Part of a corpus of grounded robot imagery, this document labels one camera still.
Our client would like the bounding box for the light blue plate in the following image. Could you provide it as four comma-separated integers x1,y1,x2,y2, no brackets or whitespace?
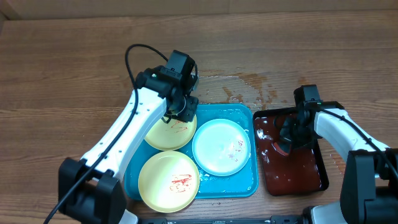
192,119,251,177

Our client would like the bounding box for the dark red tray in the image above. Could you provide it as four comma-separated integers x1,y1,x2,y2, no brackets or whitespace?
253,108,329,196

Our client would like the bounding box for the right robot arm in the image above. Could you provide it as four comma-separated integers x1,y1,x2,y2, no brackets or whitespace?
275,85,397,224

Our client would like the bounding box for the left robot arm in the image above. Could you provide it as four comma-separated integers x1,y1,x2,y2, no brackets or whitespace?
45,50,198,223

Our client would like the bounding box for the yellow plate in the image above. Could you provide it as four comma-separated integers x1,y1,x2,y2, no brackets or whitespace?
144,116,197,151
138,151,200,213

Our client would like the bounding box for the yellow plate upper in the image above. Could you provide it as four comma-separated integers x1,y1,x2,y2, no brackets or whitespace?
144,116,197,151

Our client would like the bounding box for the red and black sponge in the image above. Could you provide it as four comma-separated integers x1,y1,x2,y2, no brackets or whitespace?
272,142,291,156

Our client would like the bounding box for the yellow plate lower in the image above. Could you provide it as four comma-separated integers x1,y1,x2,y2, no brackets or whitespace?
138,151,200,213

